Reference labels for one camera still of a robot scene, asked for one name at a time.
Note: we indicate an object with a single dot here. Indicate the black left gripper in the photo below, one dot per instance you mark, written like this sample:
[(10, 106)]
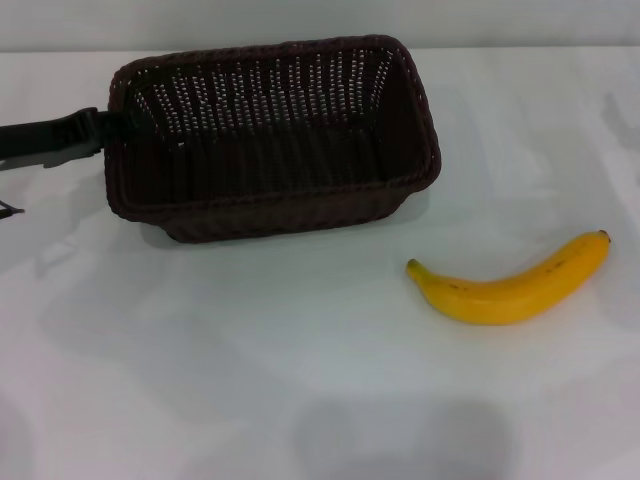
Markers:
[(25, 141)]

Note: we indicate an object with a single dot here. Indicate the dark brown woven basket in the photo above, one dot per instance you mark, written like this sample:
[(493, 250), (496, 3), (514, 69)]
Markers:
[(280, 200)]

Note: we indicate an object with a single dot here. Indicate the yellow banana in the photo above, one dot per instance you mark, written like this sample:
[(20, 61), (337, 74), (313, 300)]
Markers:
[(500, 300)]

